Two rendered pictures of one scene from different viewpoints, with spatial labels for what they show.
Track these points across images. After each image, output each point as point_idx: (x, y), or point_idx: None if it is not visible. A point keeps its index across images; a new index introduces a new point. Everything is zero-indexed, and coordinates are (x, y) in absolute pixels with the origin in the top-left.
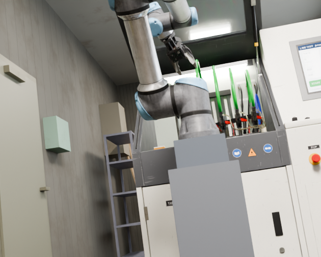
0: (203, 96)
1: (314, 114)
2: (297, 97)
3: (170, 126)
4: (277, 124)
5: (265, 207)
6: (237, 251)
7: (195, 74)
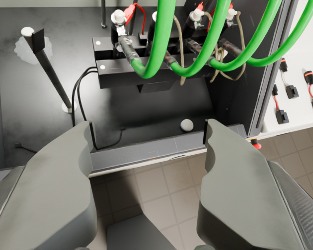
0: None
1: (303, 40)
2: None
3: None
4: (257, 122)
5: (176, 156)
6: None
7: (159, 9)
